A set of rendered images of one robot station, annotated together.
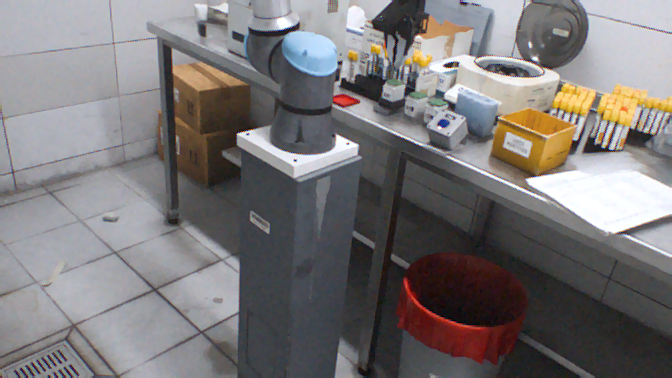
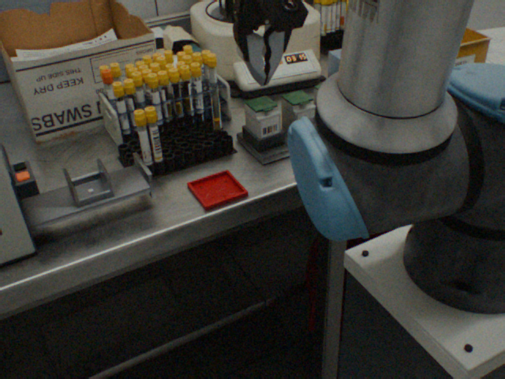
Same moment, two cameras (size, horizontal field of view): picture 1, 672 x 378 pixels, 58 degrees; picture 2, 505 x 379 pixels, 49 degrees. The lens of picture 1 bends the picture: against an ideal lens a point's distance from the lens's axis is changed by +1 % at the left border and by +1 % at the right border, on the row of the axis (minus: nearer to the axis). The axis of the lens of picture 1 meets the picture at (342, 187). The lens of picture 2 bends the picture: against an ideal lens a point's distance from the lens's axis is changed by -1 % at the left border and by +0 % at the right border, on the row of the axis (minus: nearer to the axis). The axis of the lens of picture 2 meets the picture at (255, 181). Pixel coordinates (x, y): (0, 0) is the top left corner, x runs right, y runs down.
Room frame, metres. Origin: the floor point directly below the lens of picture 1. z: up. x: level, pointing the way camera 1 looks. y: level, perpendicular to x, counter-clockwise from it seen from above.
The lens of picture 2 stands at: (1.29, 0.61, 1.35)
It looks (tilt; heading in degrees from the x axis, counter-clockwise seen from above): 35 degrees down; 292
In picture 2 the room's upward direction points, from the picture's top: 3 degrees counter-clockwise
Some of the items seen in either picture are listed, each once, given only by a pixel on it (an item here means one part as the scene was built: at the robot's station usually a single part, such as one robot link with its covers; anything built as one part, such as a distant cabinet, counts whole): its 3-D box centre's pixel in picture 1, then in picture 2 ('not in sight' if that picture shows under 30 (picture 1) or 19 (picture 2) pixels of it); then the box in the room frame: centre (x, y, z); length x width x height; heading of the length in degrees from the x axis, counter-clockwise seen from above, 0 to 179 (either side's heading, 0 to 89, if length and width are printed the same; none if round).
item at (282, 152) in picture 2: (391, 103); (263, 138); (1.56, -0.11, 0.89); 0.09 x 0.05 x 0.04; 139
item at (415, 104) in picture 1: (415, 106); (298, 115); (1.52, -0.17, 0.91); 0.05 x 0.04 x 0.07; 139
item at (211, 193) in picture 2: (343, 100); (217, 189); (1.58, 0.02, 0.88); 0.07 x 0.07 x 0.01; 49
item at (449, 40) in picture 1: (416, 46); (76, 60); (1.96, -0.19, 0.95); 0.29 x 0.25 x 0.15; 139
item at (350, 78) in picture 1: (371, 73); (173, 125); (1.69, -0.05, 0.93); 0.17 x 0.09 x 0.11; 49
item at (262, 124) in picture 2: (393, 94); (263, 123); (1.56, -0.11, 0.92); 0.05 x 0.04 x 0.06; 139
